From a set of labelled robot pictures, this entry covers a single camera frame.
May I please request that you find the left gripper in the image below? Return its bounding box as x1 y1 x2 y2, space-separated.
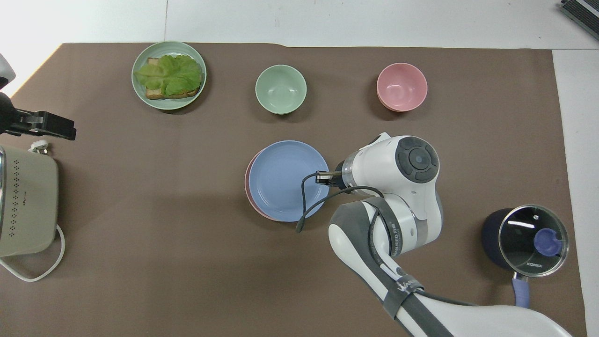
0 92 25 137

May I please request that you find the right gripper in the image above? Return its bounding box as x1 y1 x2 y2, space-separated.
334 161 348 190

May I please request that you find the blue plate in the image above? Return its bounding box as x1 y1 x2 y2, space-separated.
248 140 330 222

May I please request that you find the beige toaster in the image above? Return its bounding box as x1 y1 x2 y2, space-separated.
0 145 59 257

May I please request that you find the pink plate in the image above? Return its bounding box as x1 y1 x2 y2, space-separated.
244 149 281 222

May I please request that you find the green bowl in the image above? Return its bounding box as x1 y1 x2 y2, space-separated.
255 64 308 115

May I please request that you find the pink bowl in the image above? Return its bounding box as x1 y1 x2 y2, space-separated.
376 62 428 113

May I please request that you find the green plate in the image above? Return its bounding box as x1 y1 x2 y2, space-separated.
131 41 207 111

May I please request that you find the toasted bread slice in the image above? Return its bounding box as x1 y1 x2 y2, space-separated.
145 57 203 100

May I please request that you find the dark blue pot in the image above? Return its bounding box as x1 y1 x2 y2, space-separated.
482 208 531 308

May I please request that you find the green lettuce leaf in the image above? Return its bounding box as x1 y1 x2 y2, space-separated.
134 54 203 96

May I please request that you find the glass pot lid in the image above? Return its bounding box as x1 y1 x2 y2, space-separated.
498 205 570 278

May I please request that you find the black stand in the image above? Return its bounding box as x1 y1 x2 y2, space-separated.
560 0 599 28

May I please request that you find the black cable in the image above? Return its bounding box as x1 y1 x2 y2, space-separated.
295 171 385 234

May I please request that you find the white power cable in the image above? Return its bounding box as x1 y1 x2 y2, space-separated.
0 224 66 282

